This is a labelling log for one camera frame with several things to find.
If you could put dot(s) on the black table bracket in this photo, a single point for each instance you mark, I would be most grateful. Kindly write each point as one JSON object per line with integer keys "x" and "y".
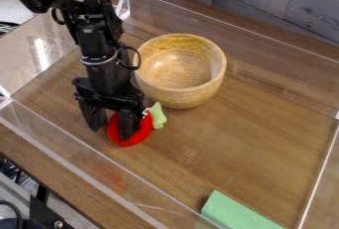
{"x": 44, "y": 214}

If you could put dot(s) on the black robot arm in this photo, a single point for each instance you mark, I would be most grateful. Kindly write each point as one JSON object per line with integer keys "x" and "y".
{"x": 106, "y": 88}

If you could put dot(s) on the clear acrylic enclosure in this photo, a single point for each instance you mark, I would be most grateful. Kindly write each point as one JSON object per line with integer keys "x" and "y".
{"x": 253, "y": 130}

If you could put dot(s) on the green foam block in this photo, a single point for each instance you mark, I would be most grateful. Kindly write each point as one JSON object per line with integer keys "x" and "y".
{"x": 233, "y": 215}

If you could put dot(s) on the red plush fruit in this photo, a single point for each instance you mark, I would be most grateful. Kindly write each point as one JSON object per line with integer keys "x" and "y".
{"x": 153, "y": 121}

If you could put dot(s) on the light wooden bowl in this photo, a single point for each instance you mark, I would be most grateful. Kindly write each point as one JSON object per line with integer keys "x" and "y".
{"x": 182, "y": 71}

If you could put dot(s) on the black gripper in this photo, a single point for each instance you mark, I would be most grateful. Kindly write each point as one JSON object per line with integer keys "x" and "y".
{"x": 125, "y": 98}

